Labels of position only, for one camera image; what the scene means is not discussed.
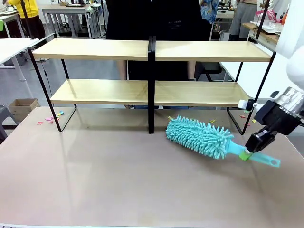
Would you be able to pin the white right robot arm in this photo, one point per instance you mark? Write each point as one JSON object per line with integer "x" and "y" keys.
{"x": 294, "y": 35}

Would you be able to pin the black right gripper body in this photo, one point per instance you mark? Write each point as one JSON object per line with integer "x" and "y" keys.
{"x": 278, "y": 118}

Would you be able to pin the person in grey shorts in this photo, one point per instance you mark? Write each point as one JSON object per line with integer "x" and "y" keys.
{"x": 243, "y": 16}

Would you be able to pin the grey plastic stool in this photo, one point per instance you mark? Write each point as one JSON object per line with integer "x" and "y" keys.
{"x": 6, "y": 118}

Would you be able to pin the white side table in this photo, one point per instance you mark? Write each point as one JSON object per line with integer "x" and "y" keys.
{"x": 12, "y": 47}

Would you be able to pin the person in floral shirt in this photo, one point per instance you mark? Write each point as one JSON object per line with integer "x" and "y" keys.
{"x": 209, "y": 9}

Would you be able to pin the wooden workbench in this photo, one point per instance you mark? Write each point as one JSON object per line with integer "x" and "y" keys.
{"x": 261, "y": 29}

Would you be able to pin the teal microfiber duster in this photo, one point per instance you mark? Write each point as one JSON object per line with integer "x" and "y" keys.
{"x": 197, "y": 135}

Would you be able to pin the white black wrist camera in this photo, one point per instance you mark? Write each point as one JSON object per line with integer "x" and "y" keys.
{"x": 243, "y": 104}

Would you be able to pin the right gripper black green finger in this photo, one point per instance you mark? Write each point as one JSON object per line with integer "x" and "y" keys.
{"x": 257, "y": 142}
{"x": 269, "y": 133}

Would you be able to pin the wood shelf unit black frame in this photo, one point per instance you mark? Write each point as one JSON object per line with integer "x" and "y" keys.
{"x": 209, "y": 51}
{"x": 90, "y": 48}

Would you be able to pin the person in yellow jacket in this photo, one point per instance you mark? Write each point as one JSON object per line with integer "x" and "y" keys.
{"x": 26, "y": 12}

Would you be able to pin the person in black clothes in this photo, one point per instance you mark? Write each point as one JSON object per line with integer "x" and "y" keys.
{"x": 154, "y": 19}

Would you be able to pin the black chair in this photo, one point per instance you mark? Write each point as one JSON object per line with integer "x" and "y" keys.
{"x": 213, "y": 70}

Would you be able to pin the pink printed sign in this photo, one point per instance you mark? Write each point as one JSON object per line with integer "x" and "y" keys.
{"x": 268, "y": 13}

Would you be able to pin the grey workbench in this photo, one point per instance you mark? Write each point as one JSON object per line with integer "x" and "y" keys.
{"x": 69, "y": 9}

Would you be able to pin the black stand pole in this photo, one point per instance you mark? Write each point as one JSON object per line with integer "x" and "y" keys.
{"x": 261, "y": 21}
{"x": 27, "y": 19}

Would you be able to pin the cardboard box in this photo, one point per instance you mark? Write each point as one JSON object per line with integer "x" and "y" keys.
{"x": 23, "y": 108}

